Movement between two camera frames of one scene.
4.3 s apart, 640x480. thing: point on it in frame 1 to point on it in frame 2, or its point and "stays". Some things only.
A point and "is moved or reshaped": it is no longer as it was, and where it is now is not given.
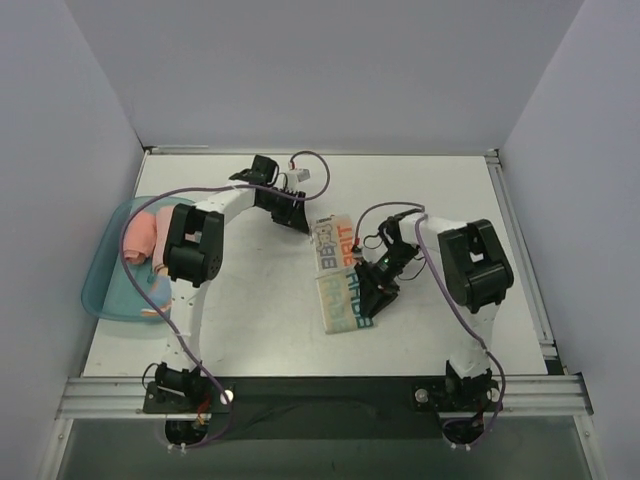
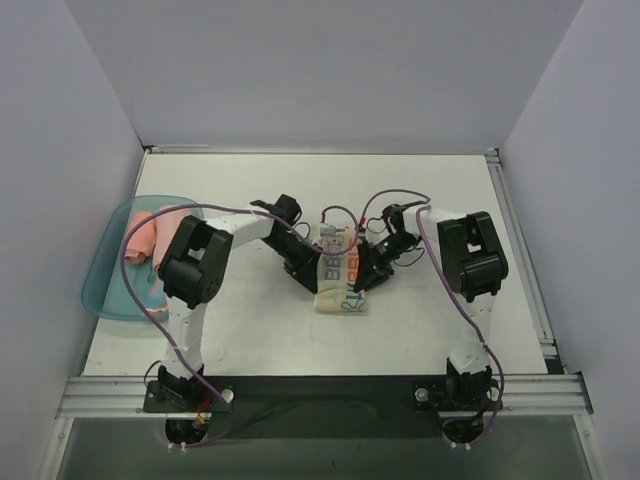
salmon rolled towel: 140,237 stays
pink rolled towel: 163,219 stays
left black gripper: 291,213 to 304,267
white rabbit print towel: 334,248 is moved or reshaped
